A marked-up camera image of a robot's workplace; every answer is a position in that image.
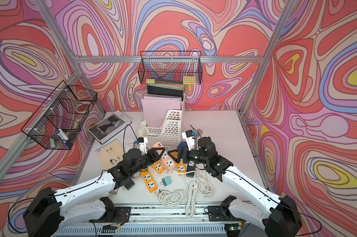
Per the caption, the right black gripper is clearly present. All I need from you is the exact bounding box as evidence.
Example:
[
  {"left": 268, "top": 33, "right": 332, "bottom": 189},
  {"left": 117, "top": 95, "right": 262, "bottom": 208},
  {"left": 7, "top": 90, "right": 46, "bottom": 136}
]
[{"left": 169, "top": 144, "right": 209, "bottom": 165}]

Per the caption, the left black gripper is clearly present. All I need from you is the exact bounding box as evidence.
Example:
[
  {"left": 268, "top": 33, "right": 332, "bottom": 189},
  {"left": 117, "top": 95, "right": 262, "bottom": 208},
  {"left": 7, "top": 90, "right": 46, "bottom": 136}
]
[{"left": 128, "top": 147, "right": 165, "bottom": 177}]

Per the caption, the orange power strip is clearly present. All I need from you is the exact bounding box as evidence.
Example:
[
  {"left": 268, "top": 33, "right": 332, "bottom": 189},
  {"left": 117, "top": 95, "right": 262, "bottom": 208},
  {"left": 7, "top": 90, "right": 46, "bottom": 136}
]
[
  {"left": 140, "top": 168, "right": 158, "bottom": 193},
  {"left": 152, "top": 161, "right": 165, "bottom": 174},
  {"left": 170, "top": 150, "right": 186, "bottom": 176}
]

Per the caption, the pink power strip back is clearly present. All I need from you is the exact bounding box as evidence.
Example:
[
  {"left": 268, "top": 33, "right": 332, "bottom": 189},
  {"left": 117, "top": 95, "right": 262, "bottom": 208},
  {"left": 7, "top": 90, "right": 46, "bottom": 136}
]
[{"left": 152, "top": 142, "right": 176, "bottom": 172}]

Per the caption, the teal plug adapter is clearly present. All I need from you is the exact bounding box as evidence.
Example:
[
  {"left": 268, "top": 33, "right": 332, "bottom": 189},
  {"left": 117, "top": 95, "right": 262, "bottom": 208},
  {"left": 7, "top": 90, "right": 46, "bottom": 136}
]
[{"left": 161, "top": 176, "right": 171, "bottom": 187}]

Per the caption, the black plug adapter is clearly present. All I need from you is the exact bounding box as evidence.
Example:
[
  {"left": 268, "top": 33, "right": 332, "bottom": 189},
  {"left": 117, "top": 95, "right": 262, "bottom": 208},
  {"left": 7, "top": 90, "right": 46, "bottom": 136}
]
[{"left": 124, "top": 180, "right": 135, "bottom": 190}]

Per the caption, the blue cube adapter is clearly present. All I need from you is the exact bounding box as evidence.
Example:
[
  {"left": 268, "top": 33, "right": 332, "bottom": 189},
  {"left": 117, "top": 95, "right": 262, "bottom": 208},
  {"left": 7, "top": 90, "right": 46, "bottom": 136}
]
[{"left": 177, "top": 142, "right": 188, "bottom": 152}]

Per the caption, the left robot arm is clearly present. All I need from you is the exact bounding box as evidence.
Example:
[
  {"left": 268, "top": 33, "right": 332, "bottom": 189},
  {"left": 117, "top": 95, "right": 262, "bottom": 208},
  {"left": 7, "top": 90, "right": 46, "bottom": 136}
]
[{"left": 23, "top": 147, "right": 165, "bottom": 237}]

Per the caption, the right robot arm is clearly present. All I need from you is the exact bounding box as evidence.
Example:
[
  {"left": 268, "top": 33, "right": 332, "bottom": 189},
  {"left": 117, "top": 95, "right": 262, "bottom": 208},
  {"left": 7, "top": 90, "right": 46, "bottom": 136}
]
[{"left": 175, "top": 137, "right": 302, "bottom": 237}]

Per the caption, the black power strip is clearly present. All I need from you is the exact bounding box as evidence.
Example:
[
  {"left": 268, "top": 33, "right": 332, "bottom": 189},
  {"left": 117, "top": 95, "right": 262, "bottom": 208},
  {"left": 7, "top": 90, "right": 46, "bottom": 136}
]
[{"left": 185, "top": 162, "right": 196, "bottom": 178}]

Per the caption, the white plastic file rack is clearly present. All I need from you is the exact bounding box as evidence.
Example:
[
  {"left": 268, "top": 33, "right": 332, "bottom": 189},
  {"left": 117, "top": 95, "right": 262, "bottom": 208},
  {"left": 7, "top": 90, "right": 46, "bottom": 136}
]
[{"left": 136, "top": 101, "right": 185, "bottom": 146}]

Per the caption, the tan paper booklet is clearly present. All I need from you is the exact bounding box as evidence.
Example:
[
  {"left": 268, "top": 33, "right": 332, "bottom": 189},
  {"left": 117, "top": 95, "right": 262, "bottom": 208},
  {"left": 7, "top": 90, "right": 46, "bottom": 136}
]
[{"left": 95, "top": 139, "right": 124, "bottom": 170}]

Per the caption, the pink folder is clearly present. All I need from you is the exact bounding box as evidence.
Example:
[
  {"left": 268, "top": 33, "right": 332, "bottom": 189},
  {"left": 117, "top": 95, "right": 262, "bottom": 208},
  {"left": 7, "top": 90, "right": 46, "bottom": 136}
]
[{"left": 141, "top": 97, "right": 182, "bottom": 127}]

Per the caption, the grey portrait book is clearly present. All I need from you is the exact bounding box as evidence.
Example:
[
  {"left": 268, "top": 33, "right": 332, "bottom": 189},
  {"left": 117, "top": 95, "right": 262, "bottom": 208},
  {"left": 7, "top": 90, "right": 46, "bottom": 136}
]
[{"left": 88, "top": 111, "right": 132, "bottom": 145}]

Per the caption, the black notebook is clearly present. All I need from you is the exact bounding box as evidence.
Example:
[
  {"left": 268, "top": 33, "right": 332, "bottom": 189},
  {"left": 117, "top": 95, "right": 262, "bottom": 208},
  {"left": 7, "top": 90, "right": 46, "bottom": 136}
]
[{"left": 147, "top": 84, "right": 184, "bottom": 99}]

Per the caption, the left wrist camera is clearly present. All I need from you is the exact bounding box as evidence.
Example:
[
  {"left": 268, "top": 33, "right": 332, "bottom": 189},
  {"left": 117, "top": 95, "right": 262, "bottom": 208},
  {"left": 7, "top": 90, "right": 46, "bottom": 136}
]
[{"left": 137, "top": 137, "right": 148, "bottom": 155}]

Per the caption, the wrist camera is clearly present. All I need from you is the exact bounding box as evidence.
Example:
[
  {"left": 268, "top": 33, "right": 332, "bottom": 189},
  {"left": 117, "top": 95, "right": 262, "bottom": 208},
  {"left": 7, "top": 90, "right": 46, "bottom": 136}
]
[
  {"left": 137, "top": 137, "right": 148, "bottom": 155},
  {"left": 181, "top": 130, "right": 196, "bottom": 151}
]

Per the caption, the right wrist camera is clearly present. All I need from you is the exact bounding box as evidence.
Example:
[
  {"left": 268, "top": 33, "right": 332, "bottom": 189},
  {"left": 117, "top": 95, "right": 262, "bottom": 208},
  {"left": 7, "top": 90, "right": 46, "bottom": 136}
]
[{"left": 181, "top": 130, "right": 196, "bottom": 151}]

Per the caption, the white cable right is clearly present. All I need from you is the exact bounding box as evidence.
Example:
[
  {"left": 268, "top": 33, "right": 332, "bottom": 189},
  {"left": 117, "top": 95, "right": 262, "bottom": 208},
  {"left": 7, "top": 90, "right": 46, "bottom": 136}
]
[{"left": 196, "top": 168, "right": 216, "bottom": 198}]

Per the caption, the white cable bundle centre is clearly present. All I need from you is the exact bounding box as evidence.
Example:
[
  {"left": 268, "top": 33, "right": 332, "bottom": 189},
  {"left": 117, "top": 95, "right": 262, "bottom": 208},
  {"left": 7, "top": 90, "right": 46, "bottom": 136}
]
[{"left": 184, "top": 180, "right": 200, "bottom": 219}]

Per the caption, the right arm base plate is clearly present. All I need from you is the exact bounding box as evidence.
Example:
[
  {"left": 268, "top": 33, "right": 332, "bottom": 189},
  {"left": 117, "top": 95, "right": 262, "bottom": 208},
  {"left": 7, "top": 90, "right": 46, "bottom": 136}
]
[{"left": 204, "top": 195, "right": 246, "bottom": 223}]

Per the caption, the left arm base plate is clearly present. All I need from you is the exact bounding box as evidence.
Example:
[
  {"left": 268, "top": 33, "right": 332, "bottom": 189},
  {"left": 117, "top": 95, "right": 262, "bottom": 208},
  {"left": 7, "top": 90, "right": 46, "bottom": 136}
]
[{"left": 89, "top": 206, "right": 132, "bottom": 224}]

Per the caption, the black wire basket back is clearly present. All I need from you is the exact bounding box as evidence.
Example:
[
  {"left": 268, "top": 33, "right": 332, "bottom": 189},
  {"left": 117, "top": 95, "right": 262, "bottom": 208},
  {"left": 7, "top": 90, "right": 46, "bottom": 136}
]
[{"left": 138, "top": 50, "right": 203, "bottom": 85}]

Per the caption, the black wire basket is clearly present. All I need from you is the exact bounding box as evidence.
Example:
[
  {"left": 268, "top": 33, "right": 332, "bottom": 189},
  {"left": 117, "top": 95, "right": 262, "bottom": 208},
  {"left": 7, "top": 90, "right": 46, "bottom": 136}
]
[
  {"left": 138, "top": 50, "right": 203, "bottom": 85},
  {"left": 21, "top": 82, "right": 97, "bottom": 150}
]

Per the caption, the black wire basket left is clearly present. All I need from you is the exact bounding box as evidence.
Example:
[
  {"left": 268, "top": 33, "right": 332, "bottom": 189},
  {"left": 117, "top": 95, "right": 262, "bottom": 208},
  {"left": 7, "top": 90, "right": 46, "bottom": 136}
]
[{"left": 21, "top": 82, "right": 97, "bottom": 150}]

